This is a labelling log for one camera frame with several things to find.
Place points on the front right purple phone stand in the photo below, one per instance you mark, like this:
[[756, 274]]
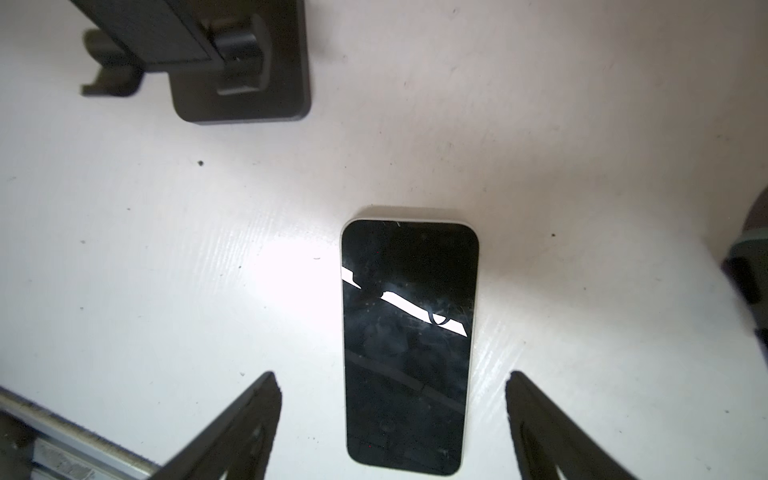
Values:
[[757, 217]]

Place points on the black square phone stand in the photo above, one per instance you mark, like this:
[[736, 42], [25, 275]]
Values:
[[227, 61]]

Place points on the silver-edged black phone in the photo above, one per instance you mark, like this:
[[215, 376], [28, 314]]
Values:
[[409, 291]]

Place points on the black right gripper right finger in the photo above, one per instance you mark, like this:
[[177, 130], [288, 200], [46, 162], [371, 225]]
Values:
[[547, 442]]

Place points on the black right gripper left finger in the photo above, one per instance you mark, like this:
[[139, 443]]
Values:
[[238, 443]]

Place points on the green-cased phone front right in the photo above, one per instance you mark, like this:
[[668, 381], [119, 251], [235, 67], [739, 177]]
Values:
[[746, 266]]

